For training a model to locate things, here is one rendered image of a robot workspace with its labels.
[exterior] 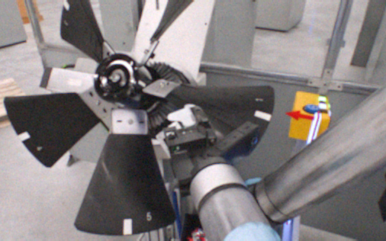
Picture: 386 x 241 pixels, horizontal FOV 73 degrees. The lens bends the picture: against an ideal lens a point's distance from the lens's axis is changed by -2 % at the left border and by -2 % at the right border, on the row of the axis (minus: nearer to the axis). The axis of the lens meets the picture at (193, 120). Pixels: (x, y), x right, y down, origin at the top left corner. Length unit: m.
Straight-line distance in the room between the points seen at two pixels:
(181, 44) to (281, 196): 0.65
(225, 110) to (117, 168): 0.28
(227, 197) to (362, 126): 0.17
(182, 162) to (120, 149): 0.26
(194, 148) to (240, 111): 0.18
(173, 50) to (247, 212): 0.70
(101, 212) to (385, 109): 0.55
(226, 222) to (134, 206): 0.37
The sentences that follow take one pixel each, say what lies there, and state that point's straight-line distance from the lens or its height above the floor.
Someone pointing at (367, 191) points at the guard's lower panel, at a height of 0.43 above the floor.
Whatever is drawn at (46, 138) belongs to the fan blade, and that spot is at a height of 1.04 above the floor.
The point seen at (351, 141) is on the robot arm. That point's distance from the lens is 0.35.
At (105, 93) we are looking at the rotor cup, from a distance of 0.65.
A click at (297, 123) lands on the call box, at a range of 0.84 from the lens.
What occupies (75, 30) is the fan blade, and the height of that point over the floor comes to 1.28.
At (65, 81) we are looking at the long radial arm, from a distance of 0.96.
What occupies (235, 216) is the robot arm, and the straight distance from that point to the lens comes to 0.31.
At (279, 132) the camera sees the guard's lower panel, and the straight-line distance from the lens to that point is 1.44.
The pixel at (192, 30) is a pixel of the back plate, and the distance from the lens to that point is 0.94.
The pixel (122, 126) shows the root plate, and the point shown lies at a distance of 0.66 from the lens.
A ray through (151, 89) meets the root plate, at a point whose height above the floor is 1.19.
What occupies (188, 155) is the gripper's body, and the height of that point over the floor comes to 1.19.
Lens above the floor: 1.46
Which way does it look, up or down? 32 degrees down
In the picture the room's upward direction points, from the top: straight up
